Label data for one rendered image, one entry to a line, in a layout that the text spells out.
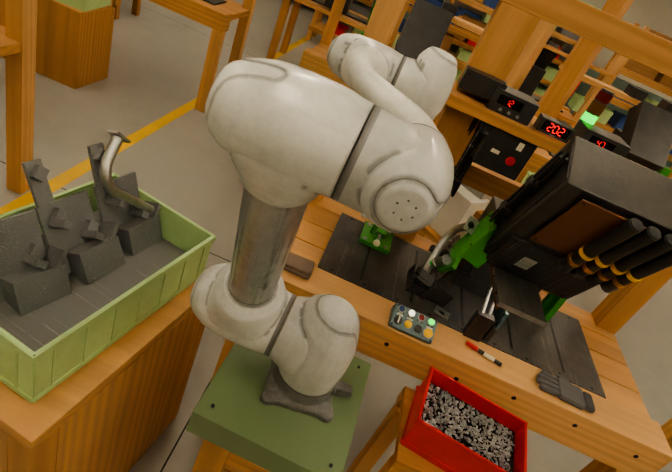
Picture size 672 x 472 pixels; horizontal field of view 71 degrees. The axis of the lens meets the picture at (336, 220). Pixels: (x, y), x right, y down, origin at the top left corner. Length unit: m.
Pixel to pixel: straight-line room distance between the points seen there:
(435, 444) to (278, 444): 0.46
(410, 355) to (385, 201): 1.14
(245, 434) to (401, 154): 0.78
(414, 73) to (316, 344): 0.63
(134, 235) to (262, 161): 1.00
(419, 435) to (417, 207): 0.96
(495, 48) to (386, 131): 1.27
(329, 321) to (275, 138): 0.56
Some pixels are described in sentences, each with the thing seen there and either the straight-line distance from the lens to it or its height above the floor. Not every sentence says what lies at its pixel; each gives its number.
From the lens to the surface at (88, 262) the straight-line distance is 1.44.
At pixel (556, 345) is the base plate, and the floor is 0.90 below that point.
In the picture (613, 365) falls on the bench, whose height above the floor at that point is 0.88.
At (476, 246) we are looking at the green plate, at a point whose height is 1.17.
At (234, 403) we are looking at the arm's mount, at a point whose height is 0.93.
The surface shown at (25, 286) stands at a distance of 1.37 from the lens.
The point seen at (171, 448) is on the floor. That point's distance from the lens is 2.16.
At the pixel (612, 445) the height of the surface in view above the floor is 0.84.
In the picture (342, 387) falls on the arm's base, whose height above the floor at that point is 0.96.
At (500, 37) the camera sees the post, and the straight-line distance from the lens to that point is 1.80.
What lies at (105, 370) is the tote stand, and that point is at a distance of 1.35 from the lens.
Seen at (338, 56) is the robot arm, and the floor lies 1.64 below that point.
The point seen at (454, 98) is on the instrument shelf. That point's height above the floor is 1.53.
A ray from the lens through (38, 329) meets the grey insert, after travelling 1.36.
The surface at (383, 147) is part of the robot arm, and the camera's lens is 0.54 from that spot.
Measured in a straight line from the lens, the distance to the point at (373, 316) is 1.56.
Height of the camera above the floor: 1.88
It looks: 31 degrees down
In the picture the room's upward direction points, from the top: 24 degrees clockwise
